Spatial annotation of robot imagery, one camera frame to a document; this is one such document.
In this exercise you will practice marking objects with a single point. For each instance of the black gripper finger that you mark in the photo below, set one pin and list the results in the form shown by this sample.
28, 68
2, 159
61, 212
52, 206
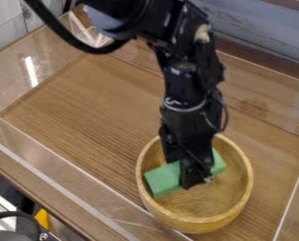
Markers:
170, 146
194, 173

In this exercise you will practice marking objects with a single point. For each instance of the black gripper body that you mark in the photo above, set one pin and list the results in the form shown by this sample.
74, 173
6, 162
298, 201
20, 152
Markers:
194, 123

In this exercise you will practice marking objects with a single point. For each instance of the green rectangular block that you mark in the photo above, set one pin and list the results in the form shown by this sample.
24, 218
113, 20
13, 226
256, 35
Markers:
164, 179

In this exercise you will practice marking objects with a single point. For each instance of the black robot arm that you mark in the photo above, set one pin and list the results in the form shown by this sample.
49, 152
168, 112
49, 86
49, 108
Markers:
180, 34

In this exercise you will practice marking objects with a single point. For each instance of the brown wooden bowl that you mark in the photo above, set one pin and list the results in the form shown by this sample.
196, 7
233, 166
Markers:
209, 206

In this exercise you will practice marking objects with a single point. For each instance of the yellow black device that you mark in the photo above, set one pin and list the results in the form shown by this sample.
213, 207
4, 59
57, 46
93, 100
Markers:
25, 226

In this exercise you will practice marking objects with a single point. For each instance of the clear acrylic front wall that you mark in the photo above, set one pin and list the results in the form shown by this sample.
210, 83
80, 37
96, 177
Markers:
78, 199

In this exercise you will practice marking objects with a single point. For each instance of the clear acrylic corner bracket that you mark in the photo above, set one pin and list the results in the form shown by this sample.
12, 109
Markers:
88, 33

